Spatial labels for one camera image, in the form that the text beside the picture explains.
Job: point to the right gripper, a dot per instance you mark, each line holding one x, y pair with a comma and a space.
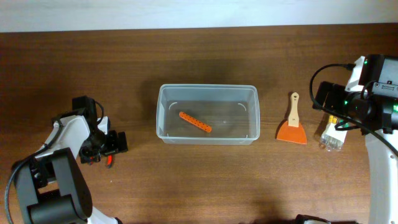
334, 91

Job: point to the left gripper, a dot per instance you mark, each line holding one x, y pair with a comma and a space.
114, 147

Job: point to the orange handled pliers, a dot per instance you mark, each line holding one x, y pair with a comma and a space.
109, 161

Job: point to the orange socket holder strip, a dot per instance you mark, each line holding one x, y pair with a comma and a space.
199, 124

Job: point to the clear plastic container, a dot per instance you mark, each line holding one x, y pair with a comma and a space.
232, 111

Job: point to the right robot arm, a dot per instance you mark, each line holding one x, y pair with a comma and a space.
369, 102

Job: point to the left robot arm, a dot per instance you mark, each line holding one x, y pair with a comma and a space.
49, 184

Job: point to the clear case of screwdriver bits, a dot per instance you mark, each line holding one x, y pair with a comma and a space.
331, 139

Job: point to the orange scraper wooden handle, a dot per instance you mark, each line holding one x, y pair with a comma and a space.
292, 130

